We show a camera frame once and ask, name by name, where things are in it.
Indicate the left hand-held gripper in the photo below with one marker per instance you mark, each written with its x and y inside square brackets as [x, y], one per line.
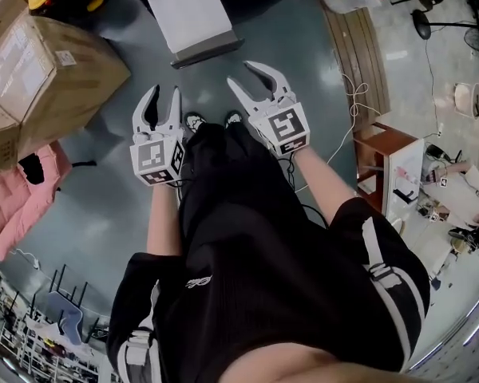
[153, 156]

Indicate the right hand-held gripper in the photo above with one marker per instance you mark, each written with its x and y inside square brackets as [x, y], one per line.
[283, 128]

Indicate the person's right forearm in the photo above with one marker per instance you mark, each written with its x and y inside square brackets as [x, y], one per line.
[327, 186]

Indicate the person's left forearm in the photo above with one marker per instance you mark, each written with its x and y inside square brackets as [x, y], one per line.
[163, 222]

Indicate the person's left shoe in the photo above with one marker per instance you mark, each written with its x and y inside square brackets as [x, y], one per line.
[193, 121]

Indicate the person's shoe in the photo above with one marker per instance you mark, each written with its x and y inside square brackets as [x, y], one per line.
[233, 118]
[193, 121]

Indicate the person's right shoe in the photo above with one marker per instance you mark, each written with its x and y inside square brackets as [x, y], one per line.
[233, 118]

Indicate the person's black trousers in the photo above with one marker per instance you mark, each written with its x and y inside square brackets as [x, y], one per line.
[223, 166]

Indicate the large cardboard box white label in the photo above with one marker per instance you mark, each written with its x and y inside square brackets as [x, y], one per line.
[64, 78]

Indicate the brown slatted wooden pallet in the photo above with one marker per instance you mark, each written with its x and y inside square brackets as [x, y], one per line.
[359, 54]

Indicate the brown wooden stool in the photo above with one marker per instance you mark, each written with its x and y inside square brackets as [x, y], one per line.
[383, 138]

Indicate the small cardboard box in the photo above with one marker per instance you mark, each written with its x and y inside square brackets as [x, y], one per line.
[2, 142]

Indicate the white table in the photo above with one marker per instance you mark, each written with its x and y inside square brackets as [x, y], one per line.
[403, 174]

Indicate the black standing fan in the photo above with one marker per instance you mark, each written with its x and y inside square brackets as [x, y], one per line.
[421, 24]

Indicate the white power strip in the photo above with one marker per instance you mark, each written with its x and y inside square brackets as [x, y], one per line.
[34, 262]

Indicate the white round basket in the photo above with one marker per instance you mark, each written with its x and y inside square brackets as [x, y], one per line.
[465, 100]

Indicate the person's black shirt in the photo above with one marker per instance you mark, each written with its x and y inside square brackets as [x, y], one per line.
[263, 293]

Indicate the blue chair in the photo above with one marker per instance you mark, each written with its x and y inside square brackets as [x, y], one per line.
[70, 317]

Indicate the white storage shelves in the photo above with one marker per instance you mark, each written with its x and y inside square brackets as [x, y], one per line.
[20, 333]

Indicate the person's face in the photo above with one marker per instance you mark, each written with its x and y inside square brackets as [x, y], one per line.
[303, 367]

